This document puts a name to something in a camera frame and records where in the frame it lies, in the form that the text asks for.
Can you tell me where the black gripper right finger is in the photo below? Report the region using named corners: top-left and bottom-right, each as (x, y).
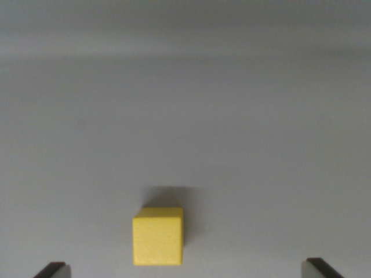
top-left (301, 257), bottom-right (345, 278)

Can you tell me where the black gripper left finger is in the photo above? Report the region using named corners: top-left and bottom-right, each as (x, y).
top-left (32, 261), bottom-right (72, 278)

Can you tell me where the yellow cube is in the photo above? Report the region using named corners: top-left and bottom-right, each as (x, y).
top-left (132, 206), bottom-right (185, 266)

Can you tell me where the grey plastic bin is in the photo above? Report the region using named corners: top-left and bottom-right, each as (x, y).
top-left (0, 0), bottom-right (371, 278)

